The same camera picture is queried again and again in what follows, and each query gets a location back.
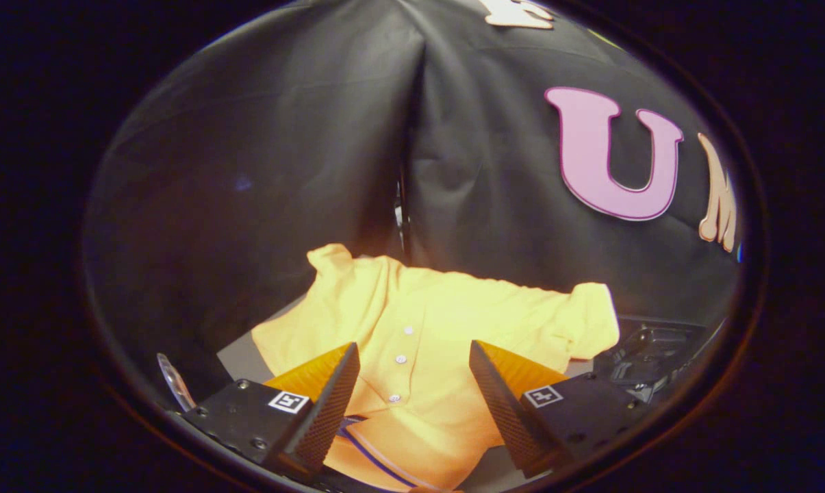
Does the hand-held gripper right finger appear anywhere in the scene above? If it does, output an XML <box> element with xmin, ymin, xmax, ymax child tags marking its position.
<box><xmin>469</xmin><ymin>340</ymin><xmax>649</xmax><ymax>479</ymax></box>

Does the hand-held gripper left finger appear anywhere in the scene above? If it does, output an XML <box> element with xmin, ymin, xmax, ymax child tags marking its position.
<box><xmin>179</xmin><ymin>342</ymin><xmax>361</xmax><ymax>483</ymax></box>

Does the yellow polo shirt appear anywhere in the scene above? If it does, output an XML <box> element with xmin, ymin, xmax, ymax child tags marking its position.
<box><xmin>251</xmin><ymin>243</ymin><xmax>620</xmax><ymax>492</ymax></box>

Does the translucent pale object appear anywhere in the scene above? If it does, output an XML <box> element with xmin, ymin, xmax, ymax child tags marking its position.
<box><xmin>157</xmin><ymin>353</ymin><xmax>197</xmax><ymax>412</ymax></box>

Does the metal backdrop stand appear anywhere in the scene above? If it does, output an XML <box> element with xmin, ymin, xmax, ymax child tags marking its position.
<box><xmin>393</xmin><ymin>181</ymin><xmax>410</xmax><ymax>255</ymax></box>

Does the black backdrop cloth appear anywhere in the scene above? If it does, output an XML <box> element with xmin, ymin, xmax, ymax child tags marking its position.
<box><xmin>84</xmin><ymin>0</ymin><xmax>741</xmax><ymax>398</ymax></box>

